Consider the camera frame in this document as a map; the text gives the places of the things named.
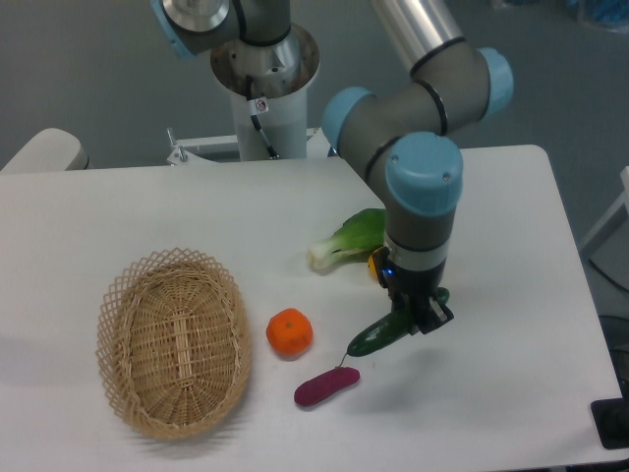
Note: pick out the green bok choy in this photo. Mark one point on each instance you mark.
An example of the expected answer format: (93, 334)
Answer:
(359, 235)

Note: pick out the yellow lemon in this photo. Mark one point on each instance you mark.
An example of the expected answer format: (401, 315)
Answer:
(375, 263)

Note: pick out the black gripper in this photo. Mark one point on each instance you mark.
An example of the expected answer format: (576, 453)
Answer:
(430, 313)

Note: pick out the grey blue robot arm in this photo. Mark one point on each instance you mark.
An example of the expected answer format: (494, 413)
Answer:
(398, 145)

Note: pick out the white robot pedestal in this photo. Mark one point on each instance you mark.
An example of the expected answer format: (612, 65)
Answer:
(267, 88)

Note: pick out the white metal frame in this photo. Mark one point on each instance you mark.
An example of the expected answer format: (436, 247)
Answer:
(608, 223)

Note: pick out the purple sweet potato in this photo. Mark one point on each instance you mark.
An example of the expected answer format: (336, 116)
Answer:
(314, 391)

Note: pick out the white base bracket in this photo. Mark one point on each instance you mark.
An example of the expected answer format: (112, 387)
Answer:
(225, 148)

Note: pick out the black device at table edge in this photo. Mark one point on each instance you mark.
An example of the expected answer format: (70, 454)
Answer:
(611, 419)

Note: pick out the white chair armrest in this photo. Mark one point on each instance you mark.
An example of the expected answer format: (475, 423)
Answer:
(51, 150)

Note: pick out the green cucumber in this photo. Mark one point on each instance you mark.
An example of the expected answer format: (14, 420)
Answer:
(387, 330)

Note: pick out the woven wicker basket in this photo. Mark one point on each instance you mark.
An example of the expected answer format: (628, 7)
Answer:
(173, 348)

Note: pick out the orange tangerine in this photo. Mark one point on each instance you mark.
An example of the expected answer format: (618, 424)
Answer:
(289, 332)

